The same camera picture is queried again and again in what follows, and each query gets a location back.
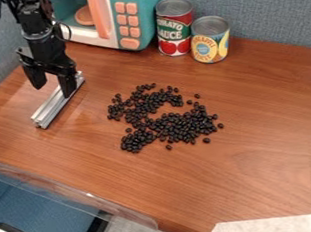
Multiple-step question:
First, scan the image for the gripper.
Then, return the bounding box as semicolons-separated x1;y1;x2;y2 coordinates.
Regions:
14;28;81;102

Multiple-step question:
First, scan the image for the pile of black bits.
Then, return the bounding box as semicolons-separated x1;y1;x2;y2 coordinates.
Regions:
103;77;228;156

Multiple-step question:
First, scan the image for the silver metal bar tool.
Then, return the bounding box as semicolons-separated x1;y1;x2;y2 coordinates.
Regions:
26;70;90;131

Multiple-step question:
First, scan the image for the toy microwave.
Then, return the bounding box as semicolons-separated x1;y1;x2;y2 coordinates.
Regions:
45;0;170;58

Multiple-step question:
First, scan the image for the red tomato sauce can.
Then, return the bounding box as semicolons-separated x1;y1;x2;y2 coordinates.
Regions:
152;0;200;59

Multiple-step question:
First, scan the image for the yellow pineapple can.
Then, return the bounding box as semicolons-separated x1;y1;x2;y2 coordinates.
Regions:
187;14;234;66

